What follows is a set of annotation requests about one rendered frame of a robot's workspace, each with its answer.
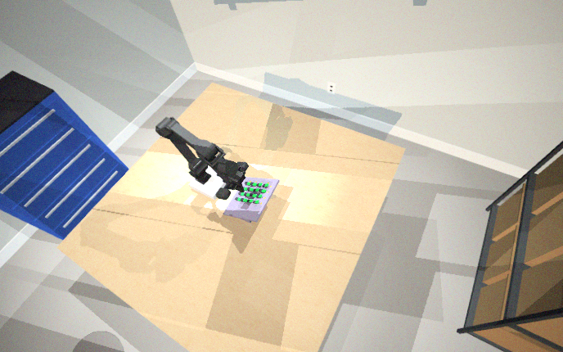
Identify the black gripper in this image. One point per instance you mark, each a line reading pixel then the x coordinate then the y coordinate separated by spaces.
pixel 224 193

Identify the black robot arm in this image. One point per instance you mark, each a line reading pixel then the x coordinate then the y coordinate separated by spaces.
pixel 206 151

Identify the pale lavender switch panel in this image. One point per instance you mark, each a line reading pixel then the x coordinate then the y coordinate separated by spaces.
pixel 249 205

